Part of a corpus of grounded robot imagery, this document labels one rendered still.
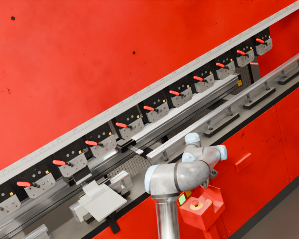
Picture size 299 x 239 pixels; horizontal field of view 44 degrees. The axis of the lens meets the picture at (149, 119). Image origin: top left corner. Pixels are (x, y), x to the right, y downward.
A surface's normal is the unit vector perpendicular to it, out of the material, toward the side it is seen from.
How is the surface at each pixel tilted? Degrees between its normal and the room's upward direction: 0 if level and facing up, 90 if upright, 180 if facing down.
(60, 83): 90
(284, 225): 0
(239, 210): 90
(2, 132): 90
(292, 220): 0
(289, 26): 90
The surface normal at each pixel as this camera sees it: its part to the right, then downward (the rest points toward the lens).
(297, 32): -0.77, 0.48
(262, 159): 0.56, 0.20
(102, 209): -0.31, -0.85
